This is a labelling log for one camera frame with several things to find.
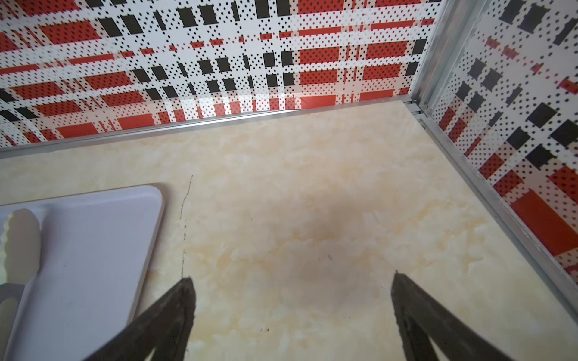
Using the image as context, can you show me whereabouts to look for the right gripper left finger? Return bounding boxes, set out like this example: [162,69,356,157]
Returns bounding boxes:
[87,278,197,360]

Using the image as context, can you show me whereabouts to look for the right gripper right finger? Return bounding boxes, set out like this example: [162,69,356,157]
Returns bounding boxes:
[391,272,510,360]

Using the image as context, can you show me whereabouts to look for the metal tongs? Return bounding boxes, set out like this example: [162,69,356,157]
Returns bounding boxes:
[1,209,42,359]

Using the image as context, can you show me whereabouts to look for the lavender tray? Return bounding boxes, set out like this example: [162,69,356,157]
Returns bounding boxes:
[1,185,165,360]

